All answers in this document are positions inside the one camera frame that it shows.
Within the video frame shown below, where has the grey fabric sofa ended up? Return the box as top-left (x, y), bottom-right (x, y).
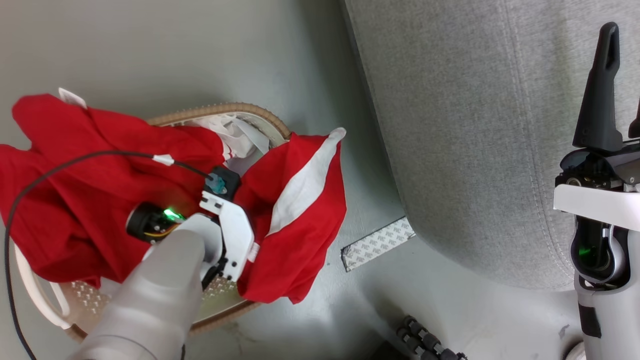
top-left (343, 0), bottom-right (640, 292)

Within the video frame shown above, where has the red garment with white stripe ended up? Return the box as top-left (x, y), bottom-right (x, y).
top-left (0, 93), bottom-right (348, 305)

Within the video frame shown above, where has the white perforated basket brown rim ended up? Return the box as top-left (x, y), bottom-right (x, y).
top-left (14, 88), bottom-right (292, 342)

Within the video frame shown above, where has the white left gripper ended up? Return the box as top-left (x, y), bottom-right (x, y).
top-left (199, 190), bottom-right (256, 291)

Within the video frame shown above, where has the patterned white tape strip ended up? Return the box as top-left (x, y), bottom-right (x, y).
top-left (340, 216), bottom-right (416, 273)

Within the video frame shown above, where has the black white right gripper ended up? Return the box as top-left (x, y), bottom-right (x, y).
top-left (553, 21), bottom-right (640, 232)

